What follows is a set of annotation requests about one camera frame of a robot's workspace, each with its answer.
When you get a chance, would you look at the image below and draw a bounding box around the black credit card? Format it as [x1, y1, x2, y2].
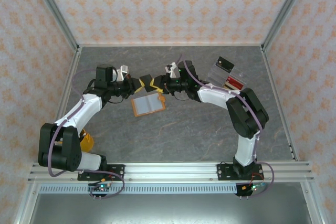
[216, 56, 235, 73]
[140, 74, 155, 89]

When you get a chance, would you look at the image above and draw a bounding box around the orange leather card holder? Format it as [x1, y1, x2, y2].
[131, 92, 166, 118]

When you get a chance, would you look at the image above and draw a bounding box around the red credit card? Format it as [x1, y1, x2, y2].
[224, 76, 244, 91]

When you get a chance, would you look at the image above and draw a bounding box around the clear acrylic card box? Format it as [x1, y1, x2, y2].
[208, 56, 249, 91]

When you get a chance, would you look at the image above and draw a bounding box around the orange tape roll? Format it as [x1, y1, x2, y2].
[79, 129, 95, 153]

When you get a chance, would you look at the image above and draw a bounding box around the small circuit board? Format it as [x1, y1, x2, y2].
[88, 183, 112, 199]
[237, 182, 266, 198]

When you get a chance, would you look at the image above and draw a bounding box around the grey metal panel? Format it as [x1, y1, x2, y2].
[27, 194, 314, 224]

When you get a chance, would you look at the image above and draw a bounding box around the aluminium frame bar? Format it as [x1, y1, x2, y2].
[77, 42, 265, 48]
[260, 45, 300, 162]
[41, 47, 82, 162]

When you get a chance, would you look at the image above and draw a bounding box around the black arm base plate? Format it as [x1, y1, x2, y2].
[217, 163, 264, 182]
[77, 164, 125, 182]

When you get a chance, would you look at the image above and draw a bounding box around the aluminium mounting rail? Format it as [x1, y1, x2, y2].
[27, 162, 315, 183]

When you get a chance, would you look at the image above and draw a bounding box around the aluminium frame post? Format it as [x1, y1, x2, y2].
[27, 0, 81, 51]
[261, 0, 313, 51]

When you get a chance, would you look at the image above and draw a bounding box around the slotted grey cable duct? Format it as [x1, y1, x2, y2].
[39, 185, 238, 195]

